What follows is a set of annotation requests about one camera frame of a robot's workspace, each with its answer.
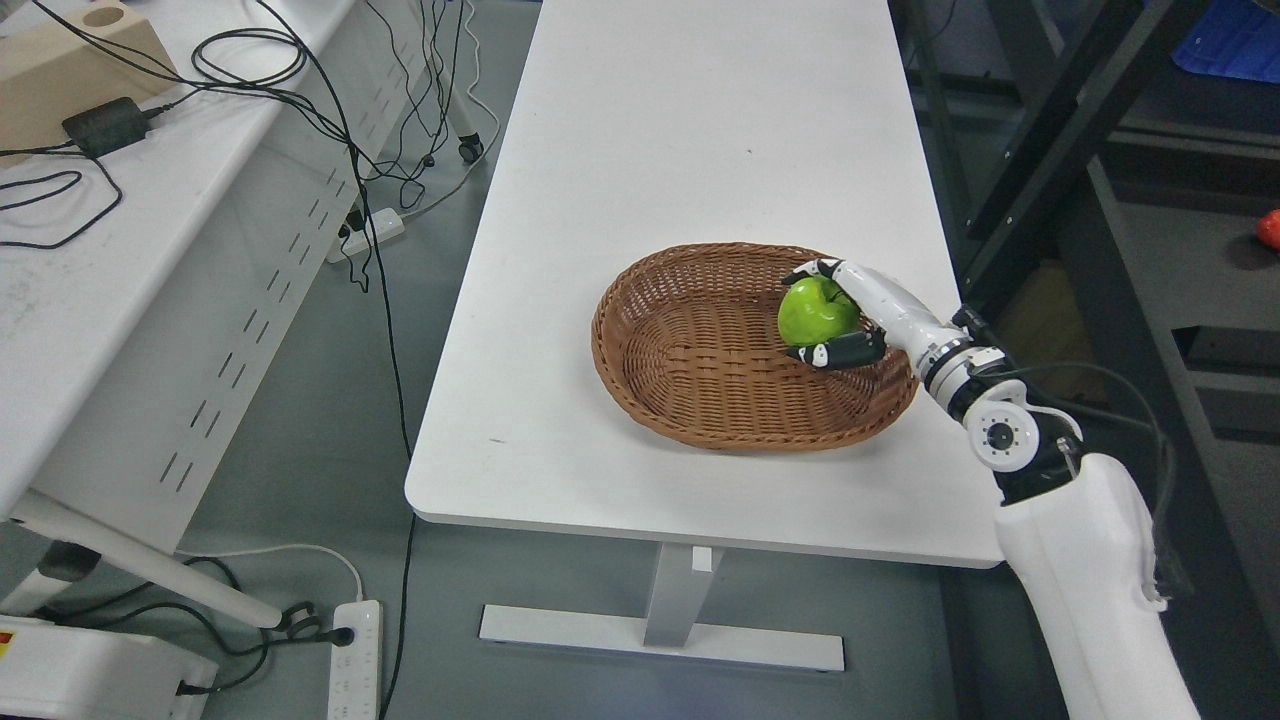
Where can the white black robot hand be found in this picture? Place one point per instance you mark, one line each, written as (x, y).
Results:
(880, 315)

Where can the green apple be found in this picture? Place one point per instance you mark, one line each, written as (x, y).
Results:
(814, 310)

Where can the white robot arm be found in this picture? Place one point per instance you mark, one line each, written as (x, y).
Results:
(1073, 527)

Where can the red fruit on shelf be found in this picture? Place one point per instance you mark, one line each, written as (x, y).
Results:
(1267, 230)

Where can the brown wicker basket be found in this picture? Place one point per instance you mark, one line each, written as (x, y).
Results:
(685, 341)

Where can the white standing desk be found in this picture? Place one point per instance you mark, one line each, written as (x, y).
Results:
(640, 125)

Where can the blue plastic bin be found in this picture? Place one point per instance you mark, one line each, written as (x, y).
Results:
(1233, 39)

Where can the white power strip far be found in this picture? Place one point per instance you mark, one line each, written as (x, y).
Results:
(359, 232)

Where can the white power strip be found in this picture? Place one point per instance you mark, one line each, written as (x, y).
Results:
(355, 666)
(359, 232)

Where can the white power strip near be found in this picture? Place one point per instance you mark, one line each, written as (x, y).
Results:
(355, 666)

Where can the white left side desk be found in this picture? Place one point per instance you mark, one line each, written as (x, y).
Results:
(131, 353)

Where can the black power adapter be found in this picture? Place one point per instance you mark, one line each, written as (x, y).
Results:
(109, 127)

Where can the cardboard box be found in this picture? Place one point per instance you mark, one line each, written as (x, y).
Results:
(72, 63)

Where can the white machine base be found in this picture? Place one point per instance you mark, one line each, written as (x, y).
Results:
(60, 672)

